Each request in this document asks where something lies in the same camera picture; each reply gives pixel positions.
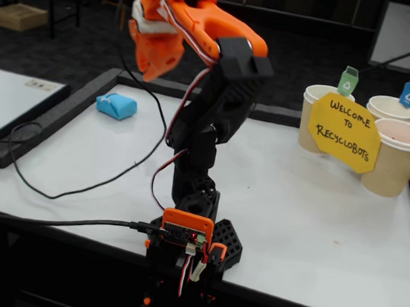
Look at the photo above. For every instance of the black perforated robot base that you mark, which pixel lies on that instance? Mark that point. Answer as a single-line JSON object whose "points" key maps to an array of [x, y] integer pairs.
{"points": [[229, 242]]}

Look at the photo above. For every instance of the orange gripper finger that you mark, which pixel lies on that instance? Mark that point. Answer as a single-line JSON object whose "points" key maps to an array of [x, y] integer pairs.
{"points": [[155, 56], [133, 32]]}

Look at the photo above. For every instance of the servo lead with white connector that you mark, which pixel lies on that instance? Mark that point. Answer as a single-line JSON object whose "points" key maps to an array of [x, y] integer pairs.
{"points": [[197, 273]]}

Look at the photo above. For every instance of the white panel with black edge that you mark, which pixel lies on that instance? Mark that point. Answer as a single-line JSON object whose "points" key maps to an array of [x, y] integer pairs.
{"points": [[10, 93]]}

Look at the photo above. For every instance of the brown cardboard box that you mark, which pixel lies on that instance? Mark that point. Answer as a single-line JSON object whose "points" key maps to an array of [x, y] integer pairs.
{"points": [[21, 17]]}

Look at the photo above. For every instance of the black stand rod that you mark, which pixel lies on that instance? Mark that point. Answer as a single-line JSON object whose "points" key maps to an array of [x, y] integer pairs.
{"points": [[388, 62]]}

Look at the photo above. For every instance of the paper cup with blue tag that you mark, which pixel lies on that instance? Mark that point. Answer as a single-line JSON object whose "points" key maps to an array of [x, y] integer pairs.
{"points": [[385, 106]]}

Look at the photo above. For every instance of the white board on stand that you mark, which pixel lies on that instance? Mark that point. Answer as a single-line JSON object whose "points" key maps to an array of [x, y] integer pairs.
{"points": [[397, 33]]}

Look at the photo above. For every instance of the orange cased controller board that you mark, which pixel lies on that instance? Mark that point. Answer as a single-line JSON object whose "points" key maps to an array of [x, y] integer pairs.
{"points": [[187, 218]]}

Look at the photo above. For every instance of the yellow handwritten welcome sign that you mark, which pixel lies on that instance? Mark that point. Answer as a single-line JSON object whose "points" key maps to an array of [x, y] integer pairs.
{"points": [[345, 134]]}

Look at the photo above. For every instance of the small paper label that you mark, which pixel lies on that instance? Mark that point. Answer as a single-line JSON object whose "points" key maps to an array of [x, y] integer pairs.
{"points": [[40, 84]]}

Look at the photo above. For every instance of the paper cup with orange tag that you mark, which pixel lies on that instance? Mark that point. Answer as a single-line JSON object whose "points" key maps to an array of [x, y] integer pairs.
{"points": [[395, 170]]}

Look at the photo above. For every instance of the black metal table frame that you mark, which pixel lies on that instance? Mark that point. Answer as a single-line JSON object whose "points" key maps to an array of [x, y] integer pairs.
{"points": [[52, 12]]}

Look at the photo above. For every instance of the orange gripper body white tape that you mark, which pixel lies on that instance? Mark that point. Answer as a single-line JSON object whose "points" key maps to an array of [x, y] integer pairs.
{"points": [[154, 58]]}

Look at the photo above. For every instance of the short black foam border strip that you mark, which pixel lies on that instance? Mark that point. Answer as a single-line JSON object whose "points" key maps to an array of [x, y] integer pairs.
{"points": [[280, 115]]}

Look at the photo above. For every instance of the paper cup with green tag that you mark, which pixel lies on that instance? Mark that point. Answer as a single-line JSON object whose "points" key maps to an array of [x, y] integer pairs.
{"points": [[305, 133]]}

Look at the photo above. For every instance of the blue paper package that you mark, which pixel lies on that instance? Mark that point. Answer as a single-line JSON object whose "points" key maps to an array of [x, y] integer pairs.
{"points": [[118, 106]]}

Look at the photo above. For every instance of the orange and black robot arm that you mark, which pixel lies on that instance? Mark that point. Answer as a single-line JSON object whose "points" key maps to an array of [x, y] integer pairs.
{"points": [[229, 102]]}

